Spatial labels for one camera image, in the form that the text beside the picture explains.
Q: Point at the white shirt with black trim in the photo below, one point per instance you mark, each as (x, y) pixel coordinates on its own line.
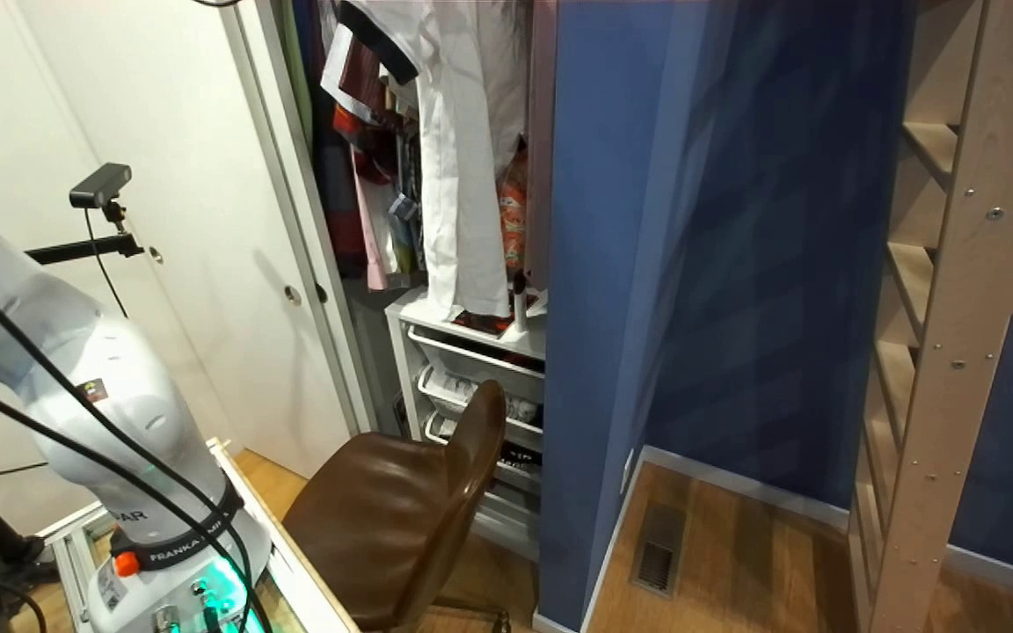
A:
(467, 179)

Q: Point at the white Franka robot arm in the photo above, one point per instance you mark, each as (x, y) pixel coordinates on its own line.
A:
(105, 398)

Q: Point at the dark plaid shirt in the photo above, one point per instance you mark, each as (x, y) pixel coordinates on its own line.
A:
(407, 225)

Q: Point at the large pink shirt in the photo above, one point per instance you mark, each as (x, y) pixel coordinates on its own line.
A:
(375, 233)

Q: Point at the dark red shirt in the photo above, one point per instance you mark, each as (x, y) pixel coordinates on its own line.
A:
(361, 89)

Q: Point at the red and black booklet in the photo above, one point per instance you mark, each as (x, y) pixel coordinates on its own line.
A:
(487, 323)

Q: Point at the white drawer unit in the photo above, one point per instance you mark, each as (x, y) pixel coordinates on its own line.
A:
(471, 352)

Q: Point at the brown wooden chair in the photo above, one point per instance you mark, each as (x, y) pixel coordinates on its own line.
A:
(379, 516)

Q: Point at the dark floor vent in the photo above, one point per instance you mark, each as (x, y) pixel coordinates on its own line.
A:
(660, 552)

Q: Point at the white closet door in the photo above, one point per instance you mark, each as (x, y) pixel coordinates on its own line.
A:
(238, 233)

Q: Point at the white robot mount table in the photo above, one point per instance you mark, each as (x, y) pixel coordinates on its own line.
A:
(295, 564)

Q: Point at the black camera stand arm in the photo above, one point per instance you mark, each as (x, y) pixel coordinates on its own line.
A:
(71, 251)

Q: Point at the wooden ladder frame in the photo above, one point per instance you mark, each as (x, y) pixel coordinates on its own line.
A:
(975, 295)

